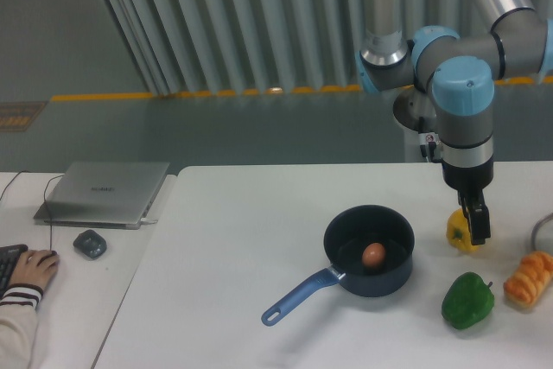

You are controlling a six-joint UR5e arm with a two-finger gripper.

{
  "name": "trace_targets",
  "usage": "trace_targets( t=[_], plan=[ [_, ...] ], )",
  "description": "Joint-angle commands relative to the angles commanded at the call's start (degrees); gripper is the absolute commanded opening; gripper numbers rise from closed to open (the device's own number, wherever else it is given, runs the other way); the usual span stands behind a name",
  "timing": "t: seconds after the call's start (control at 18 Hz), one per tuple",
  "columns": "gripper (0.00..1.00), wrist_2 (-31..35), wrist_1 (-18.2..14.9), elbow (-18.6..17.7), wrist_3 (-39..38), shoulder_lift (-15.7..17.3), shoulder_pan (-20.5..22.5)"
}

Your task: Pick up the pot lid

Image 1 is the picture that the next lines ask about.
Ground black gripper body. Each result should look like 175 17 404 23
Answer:
442 160 493 202

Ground white sleeved forearm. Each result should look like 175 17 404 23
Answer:
1 283 43 368

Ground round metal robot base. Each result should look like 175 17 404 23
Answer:
393 86 436 133

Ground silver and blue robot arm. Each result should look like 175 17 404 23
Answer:
355 0 552 245

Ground person's hand on mouse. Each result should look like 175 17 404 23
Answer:
9 250 60 292

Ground yellow bell pepper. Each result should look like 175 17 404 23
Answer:
446 209 480 252

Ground green bell pepper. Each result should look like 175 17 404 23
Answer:
441 272 495 330

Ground orange bread loaf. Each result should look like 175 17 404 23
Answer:
503 251 552 309

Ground brown egg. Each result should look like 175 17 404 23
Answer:
361 243 386 270

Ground dark blue saucepan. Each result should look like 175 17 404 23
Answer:
261 205 415 327

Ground white folded partition panels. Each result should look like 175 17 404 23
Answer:
79 0 496 97

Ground silver closed laptop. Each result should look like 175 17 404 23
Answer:
34 162 169 230

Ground dark grey small case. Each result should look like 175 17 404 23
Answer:
73 229 107 260

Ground black keyboard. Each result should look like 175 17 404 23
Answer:
0 244 29 295

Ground grey cable at right edge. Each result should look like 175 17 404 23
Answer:
531 212 553 252

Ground black mouse cable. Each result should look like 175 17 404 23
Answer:
42 173 66 253

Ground black laptop cable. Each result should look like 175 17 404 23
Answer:
0 169 67 202

